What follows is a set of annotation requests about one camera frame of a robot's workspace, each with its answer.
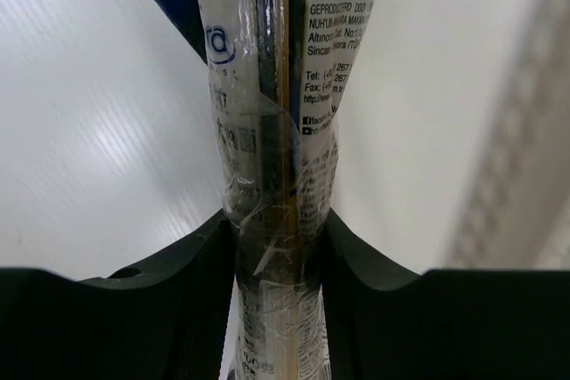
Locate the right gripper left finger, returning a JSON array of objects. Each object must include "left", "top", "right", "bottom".
[{"left": 1, "top": 213, "right": 234, "bottom": 379}]

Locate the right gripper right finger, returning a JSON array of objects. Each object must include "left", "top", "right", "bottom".
[{"left": 322, "top": 213, "right": 569, "bottom": 379}]

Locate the label-side blue spaghetti bag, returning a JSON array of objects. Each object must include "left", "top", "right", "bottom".
[{"left": 155, "top": 0, "right": 375, "bottom": 379}]

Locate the white two-tier shelf cart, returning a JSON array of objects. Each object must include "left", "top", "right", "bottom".
[{"left": 445, "top": 19, "right": 569, "bottom": 270}]

